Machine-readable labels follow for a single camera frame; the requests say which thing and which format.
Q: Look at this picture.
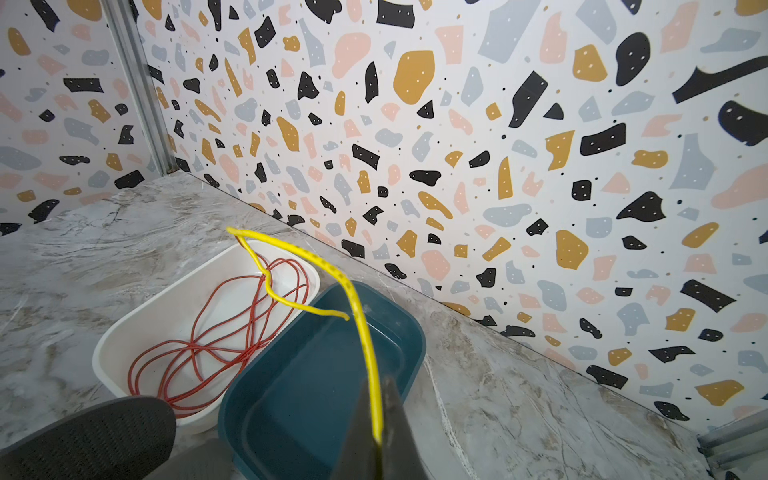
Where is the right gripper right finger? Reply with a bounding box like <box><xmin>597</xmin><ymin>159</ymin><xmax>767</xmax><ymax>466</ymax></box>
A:
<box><xmin>380</xmin><ymin>377</ymin><xmax>428</xmax><ymax>480</ymax></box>

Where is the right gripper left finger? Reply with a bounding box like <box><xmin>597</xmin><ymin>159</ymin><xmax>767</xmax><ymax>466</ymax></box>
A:
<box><xmin>330</xmin><ymin>384</ymin><xmax>380</xmax><ymax>480</ymax></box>

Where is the grey cable spool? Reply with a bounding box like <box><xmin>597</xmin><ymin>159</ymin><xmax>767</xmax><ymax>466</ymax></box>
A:
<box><xmin>0</xmin><ymin>395</ymin><xmax>235</xmax><ymax>480</ymax></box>

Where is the yellow cable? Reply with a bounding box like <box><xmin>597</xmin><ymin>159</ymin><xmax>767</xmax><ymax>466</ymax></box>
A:
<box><xmin>226</xmin><ymin>226</ymin><xmax>385</xmax><ymax>448</ymax></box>

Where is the teal plastic bin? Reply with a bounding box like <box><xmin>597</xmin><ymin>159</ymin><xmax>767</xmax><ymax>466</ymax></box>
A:
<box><xmin>218</xmin><ymin>282</ymin><xmax>426</xmax><ymax>479</ymax></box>

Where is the white plastic bin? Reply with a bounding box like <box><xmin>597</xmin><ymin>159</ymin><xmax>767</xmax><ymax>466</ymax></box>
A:
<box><xmin>92</xmin><ymin>241</ymin><xmax>320</xmax><ymax>433</ymax></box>

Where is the red cable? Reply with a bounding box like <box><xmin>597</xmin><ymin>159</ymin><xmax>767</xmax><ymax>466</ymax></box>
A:
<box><xmin>127</xmin><ymin>254</ymin><xmax>311</xmax><ymax>419</ymax></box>

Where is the right aluminium corner post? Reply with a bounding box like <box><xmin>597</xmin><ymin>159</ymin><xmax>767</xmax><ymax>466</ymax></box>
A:
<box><xmin>698</xmin><ymin>410</ymin><xmax>768</xmax><ymax>479</ymax></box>

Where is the aluminium corner post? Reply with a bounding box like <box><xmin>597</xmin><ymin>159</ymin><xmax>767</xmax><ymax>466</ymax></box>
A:
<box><xmin>101</xmin><ymin>0</ymin><xmax>178</xmax><ymax>176</ymax></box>
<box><xmin>698</xmin><ymin>410</ymin><xmax>768</xmax><ymax>479</ymax></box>

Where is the left aluminium corner post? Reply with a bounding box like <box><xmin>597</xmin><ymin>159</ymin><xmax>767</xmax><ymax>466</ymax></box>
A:
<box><xmin>101</xmin><ymin>0</ymin><xmax>178</xmax><ymax>176</ymax></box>

